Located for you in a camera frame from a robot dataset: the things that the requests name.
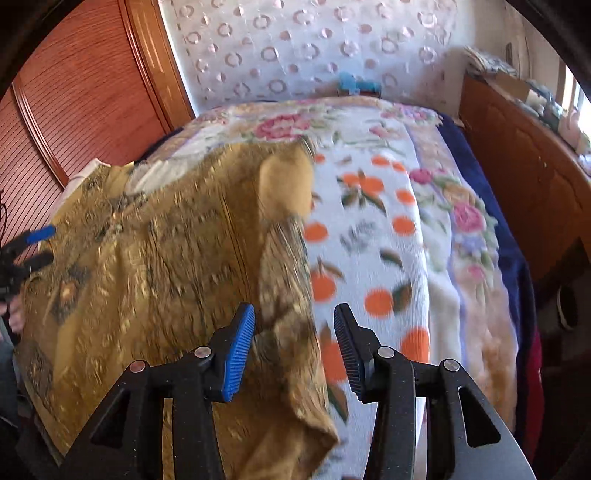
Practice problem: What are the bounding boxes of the dark blue bed sheet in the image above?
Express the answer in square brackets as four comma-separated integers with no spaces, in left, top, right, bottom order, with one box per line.
[439,114,544,460]

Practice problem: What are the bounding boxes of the white circle-pattern curtain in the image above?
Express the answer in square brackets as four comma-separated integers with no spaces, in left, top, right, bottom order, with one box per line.
[158,0,458,113]

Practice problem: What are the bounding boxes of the floral bed quilt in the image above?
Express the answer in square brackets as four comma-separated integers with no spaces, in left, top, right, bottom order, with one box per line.
[129,97,518,425]

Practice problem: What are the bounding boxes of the cardboard box on cabinet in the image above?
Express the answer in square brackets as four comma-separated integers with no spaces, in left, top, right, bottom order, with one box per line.
[492,71,530,102]

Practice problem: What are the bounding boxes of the window with wooden frame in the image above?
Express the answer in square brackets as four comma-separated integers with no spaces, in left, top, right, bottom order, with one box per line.
[556,60,590,156]

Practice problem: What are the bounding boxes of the person's left hand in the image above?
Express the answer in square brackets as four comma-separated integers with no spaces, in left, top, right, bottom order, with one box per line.
[0,296,25,335]

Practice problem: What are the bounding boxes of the orange-print white blanket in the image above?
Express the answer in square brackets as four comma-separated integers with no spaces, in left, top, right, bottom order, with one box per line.
[301,115,433,480]

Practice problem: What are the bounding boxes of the blue toy on bed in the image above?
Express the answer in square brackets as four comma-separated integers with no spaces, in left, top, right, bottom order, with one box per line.
[338,72,382,98]

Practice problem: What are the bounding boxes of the folded beige cloth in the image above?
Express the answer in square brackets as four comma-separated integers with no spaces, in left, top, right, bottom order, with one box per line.
[49,158,109,220]

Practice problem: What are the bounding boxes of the stack of folded fabric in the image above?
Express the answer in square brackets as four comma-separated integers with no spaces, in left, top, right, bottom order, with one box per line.
[464,45,518,77]

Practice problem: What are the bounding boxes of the wooden sideboard cabinet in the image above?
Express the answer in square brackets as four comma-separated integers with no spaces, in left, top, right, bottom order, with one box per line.
[459,75,590,281]

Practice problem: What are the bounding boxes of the gold patterned sunflower garment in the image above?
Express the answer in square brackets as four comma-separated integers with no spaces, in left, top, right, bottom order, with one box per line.
[17,137,338,479]

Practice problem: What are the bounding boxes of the wooden louvered wardrobe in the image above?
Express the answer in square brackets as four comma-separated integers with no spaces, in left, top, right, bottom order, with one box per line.
[1,1,194,241]

